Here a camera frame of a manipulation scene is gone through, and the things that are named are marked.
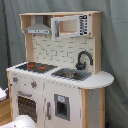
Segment black stovetop red burners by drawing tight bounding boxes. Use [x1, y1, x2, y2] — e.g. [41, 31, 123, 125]
[18, 62, 55, 73]

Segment black toy faucet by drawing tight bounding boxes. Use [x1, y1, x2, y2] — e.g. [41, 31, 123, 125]
[75, 51, 93, 70]

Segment left red oven knob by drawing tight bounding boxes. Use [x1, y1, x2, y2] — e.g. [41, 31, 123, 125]
[13, 77, 18, 83]

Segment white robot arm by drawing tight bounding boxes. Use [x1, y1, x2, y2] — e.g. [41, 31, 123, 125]
[0, 87, 37, 128]

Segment right red oven knob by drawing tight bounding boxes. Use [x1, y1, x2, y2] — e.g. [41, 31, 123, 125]
[31, 81, 37, 88]

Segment grey metal sink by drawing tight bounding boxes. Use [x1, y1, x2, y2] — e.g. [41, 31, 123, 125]
[52, 68, 92, 81]

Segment grey range hood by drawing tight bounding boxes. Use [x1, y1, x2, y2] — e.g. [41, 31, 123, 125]
[24, 16, 51, 35]

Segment white cabinet door with dispenser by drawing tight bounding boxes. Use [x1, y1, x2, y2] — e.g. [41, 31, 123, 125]
[45, 82, 82, 128]

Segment red oven knob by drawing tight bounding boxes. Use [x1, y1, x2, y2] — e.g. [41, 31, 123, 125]
[31, 81, 37, 88]
[13, 77, 18, 83]

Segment wooden toy kitchen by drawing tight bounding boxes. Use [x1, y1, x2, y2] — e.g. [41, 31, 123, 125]
[7, 11, 114, 128]

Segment white oven door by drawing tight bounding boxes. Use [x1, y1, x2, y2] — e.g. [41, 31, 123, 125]
[11, 85, 44, 128]

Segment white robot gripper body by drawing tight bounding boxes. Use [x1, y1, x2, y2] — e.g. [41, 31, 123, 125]
[0, 87, 8, 102]

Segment white microwave door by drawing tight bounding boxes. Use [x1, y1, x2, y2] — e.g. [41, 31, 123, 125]
[51, 14, 91, 39]

